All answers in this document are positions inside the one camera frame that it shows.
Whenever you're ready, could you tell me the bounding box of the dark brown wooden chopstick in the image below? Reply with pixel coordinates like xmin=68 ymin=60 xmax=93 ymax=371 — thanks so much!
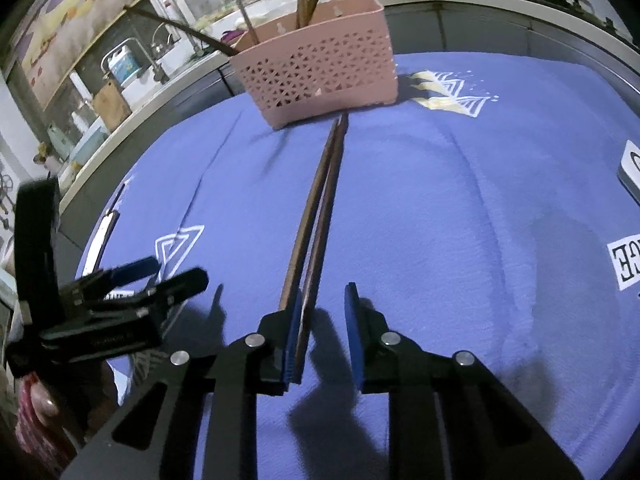
xmin=293 ymin=113 xmax=349 ymax=384

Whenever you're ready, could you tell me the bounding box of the black chopstick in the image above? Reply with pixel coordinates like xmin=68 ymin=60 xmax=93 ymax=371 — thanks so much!
xmin=124 ymin=6 xmax=240 ymax=58

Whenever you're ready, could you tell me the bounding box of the steel kitchen faucet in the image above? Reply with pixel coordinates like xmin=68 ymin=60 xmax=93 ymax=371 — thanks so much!
xmin=100 ymin=38 xmax=169 ymax=88

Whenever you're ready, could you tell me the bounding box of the person hand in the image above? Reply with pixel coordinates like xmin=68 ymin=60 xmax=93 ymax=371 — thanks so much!
xmin=14 ymin=374 xmax=78 ymax=479

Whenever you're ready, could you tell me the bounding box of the smartphone with black case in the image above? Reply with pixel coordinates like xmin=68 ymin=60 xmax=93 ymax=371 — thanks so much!
xmin=81 ymin=182 xmax=126 ymax=276

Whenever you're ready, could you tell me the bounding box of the blue plastic basin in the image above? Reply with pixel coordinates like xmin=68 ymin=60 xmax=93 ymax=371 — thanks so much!
xmin=68 ymin=118 xmax=110 ymax=166

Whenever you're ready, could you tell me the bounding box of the wooden cutting board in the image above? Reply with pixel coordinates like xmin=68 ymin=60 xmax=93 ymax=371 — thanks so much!
xmin=92 ymin=78 xmax=131 ymax=132

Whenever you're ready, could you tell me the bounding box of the blue printed tablecloth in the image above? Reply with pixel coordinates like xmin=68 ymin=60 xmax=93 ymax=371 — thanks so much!
xmin=101 ymin=53 xmax=639 ymax=479

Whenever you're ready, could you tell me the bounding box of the blue detergent jug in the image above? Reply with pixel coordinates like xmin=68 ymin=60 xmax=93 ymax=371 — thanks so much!
xmin=106 ymin=46 xmax=141 ymax=88

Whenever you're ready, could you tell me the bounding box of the pink perforated utensil basket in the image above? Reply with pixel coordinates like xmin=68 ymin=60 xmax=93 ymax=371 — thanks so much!
xmin=231 ymin=0 xmax=398 ymax=129

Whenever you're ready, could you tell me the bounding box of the fruit pattern window blind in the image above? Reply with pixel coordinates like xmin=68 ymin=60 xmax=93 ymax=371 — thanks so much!
xmin=14 ymin=0 xmax=139 ymax=107

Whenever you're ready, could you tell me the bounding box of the small white box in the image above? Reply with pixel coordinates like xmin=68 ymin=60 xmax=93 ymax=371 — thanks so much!
xmin=617 ymin=140 xmax=640 ymax=203

